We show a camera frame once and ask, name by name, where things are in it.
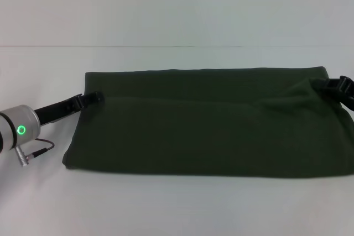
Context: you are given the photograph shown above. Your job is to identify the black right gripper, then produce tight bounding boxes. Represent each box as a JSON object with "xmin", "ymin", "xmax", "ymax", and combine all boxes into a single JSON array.
[{"xmin": 310, "ymin": 75, "xmax": 354, "ymax": 113}]

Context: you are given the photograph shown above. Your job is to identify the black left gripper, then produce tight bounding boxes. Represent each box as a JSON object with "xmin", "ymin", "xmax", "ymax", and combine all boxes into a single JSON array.
[{"xmin": 34, "ymin": 91, "xmax": 106, "ymax": 127}]

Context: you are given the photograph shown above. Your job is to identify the dark green t-shirt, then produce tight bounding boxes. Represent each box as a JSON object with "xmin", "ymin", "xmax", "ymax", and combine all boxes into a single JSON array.
[{"xmin": 61, "ymin": 66, "xmax": 354, "ymax": 178}]

